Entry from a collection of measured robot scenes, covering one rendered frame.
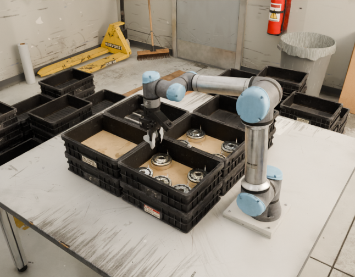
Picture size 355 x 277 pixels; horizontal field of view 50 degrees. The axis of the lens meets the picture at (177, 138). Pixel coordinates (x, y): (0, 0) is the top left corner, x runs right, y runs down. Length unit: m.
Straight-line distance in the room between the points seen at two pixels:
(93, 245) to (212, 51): 3.90
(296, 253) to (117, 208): 0.82
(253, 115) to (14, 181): 1.33
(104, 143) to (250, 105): 0.98
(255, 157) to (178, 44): 4.16
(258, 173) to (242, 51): 3.62
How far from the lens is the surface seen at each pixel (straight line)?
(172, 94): 1.56
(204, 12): 5.15
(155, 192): 1.68
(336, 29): 4.55
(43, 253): 2.72
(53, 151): 2.33
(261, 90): 1.36
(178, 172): 1.83
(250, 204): 1.55
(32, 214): 1.93
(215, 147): 2.02
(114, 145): 2.06
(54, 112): 3.21
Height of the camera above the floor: 1.95
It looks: 32 degrees down
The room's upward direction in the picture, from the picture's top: straight up
